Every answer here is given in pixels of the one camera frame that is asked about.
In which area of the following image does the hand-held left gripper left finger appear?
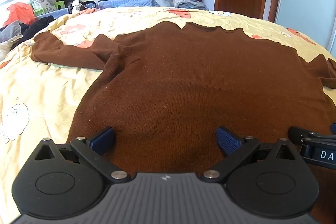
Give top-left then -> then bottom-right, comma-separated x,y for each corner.
34,126 -> 131,183

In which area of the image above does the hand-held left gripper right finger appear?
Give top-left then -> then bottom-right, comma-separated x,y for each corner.
203,126 -> 303,183

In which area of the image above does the brown knit sweater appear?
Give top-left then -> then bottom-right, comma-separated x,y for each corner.
31,21 -> 336,222

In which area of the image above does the yellow printed quilt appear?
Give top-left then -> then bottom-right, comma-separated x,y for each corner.
0,7 -> 336,224

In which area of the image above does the black garment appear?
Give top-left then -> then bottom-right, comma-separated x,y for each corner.
10,15 -> 55,50

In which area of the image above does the white plastic bag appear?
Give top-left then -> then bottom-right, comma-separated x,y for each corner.
71,0 -> 87,14

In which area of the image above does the blue quilted blanket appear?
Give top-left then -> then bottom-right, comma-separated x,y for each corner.
34,0 -> 160,20

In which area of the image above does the green plastic stool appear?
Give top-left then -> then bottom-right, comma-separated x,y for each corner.
31,0 -> 66,16

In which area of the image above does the grey garment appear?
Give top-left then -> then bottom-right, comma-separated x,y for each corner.
0,21 -> 24,43

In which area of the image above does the orange plastic bag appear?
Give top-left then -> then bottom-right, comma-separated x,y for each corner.
3,3 -> 36,28

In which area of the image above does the black looped strap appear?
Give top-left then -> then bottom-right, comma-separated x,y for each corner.
81,0 -> 98,10

